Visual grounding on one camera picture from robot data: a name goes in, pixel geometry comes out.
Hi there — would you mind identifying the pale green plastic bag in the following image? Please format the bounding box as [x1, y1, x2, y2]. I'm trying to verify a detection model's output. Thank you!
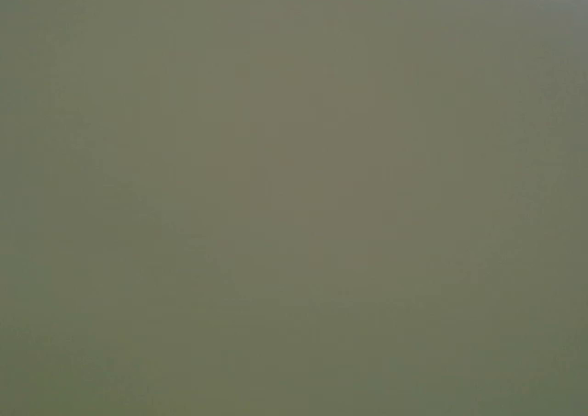
[1, 0, 587, 415]

